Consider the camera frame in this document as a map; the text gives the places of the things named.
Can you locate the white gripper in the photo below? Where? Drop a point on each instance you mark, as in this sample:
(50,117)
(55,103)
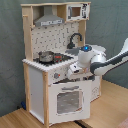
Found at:
(75,72)

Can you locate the white oven door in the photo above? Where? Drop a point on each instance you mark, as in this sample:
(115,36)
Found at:
(69,101)

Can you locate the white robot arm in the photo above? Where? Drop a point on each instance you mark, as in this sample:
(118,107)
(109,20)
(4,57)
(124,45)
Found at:
(92,61)

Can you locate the wooden toy kitchen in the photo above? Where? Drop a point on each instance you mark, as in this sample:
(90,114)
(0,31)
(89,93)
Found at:
(38,77)

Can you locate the grey sink basin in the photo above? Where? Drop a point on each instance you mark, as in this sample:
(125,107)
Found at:
(76,50)

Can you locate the left red stove knob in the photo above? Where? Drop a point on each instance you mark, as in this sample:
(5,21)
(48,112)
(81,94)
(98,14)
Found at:
(56,75)

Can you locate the black stovetop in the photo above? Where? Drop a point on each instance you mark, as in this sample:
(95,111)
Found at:
(57,58)

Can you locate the black faucet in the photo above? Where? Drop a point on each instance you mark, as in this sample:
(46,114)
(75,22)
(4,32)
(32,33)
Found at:
(72,42)

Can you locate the small metal pot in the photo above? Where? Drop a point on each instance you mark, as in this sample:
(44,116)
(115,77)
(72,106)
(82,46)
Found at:
(46,56)

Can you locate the grey backdrop curtain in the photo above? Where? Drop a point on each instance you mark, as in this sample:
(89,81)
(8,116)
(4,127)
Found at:
(107,27)

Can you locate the silver range hood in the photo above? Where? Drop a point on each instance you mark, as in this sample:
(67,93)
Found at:
(48,18)

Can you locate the toy microwave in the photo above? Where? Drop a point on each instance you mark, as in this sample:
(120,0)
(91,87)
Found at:
(78,11)

